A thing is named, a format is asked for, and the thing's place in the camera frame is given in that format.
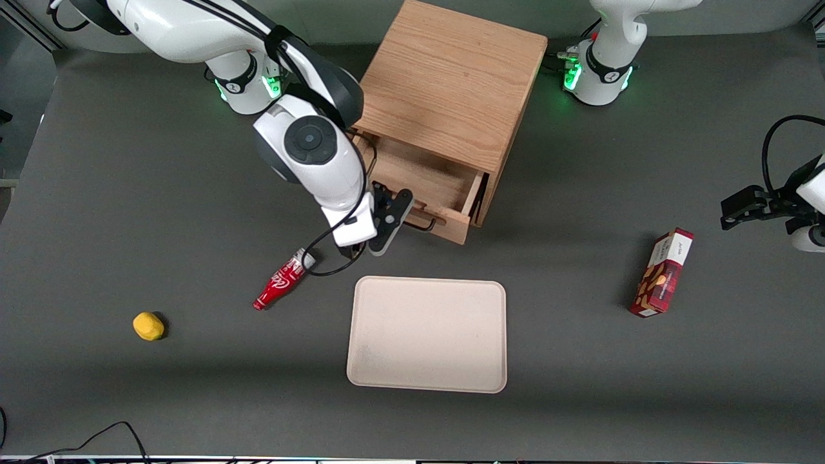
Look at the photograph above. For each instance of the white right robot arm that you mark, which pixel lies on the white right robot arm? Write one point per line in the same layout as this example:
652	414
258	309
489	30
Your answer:
309	148

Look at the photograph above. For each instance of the wooden drawer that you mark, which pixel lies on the wooden drawer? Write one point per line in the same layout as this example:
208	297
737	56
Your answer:
425	177

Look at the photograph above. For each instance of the red cola bottle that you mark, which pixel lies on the red cola bottle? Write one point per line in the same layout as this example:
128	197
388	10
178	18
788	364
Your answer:
283	280

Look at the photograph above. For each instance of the red tartan cookie box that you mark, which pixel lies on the red tartan cookie box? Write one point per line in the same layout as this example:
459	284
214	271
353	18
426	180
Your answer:
664	274

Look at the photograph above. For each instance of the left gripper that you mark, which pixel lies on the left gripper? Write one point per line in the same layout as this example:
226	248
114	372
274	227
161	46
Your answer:
785	195

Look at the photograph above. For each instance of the yellow lemon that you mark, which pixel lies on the yellow lemon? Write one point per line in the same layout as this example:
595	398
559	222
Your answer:
148	326

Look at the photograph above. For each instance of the beige plastic tray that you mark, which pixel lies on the beige plastic tray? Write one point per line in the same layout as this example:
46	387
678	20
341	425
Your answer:
427	335

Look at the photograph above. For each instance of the wooden drawer cabinet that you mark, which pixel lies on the wooden drawer cabinet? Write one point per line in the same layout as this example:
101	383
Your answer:
451	77

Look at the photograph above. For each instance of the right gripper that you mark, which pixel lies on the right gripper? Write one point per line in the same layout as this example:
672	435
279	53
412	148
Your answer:
356	249

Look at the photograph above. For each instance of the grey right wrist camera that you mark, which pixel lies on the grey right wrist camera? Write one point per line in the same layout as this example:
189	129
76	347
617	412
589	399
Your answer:
390	225

